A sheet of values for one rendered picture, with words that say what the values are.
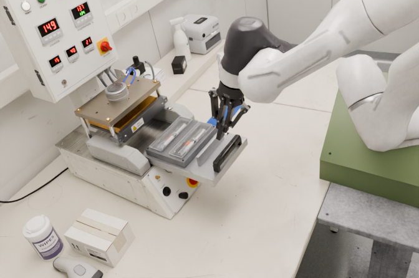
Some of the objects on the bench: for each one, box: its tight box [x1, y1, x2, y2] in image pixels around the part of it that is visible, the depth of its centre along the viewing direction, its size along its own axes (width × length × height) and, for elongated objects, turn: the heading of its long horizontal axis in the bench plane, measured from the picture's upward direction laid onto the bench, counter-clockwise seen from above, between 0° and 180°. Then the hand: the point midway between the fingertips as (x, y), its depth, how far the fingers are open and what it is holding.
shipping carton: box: [64, 208, 135, 267], centre depth 127 cm, size 19×13×9 cm
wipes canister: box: [22, 214, 64, 262], centre depth 126 cm, size 9×9×15 cm
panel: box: [146, 166, 201, 216], centre depth 140 cm, size 2×30×19 cm, turn 159°
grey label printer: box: [171, 14, 222, 54], centre depth 228 cm, size 25×20×17 cm
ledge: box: [152, 39, 226, 103], centre depth 214 cm, size 30×84×4 cm, turn 163°
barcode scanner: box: [52, 257, 104, 278], centre depth 118 cm, size 20×8×8 cm, turn 73°
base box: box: [58, 147, 174, 219], centre depth 154 cm, size 54×38×17 cm
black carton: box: [171, 55, 187, 75], centre depth 210 cm, size 6×9×7 cm
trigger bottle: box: [169, 17, 191, 62], centre depth 215 cm, size 9×8×25 cm
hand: (221, 129), depth 116 cm, fingers closed
